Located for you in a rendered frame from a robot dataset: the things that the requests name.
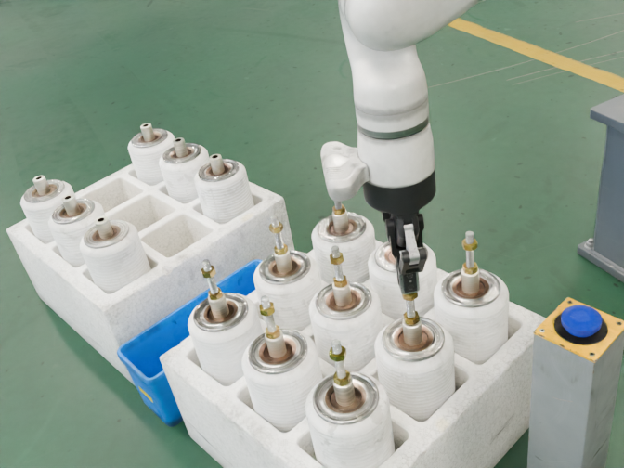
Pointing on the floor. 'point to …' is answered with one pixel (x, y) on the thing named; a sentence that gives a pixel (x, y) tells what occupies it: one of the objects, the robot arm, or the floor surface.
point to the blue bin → (146, 361)
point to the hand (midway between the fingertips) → (408, 275)
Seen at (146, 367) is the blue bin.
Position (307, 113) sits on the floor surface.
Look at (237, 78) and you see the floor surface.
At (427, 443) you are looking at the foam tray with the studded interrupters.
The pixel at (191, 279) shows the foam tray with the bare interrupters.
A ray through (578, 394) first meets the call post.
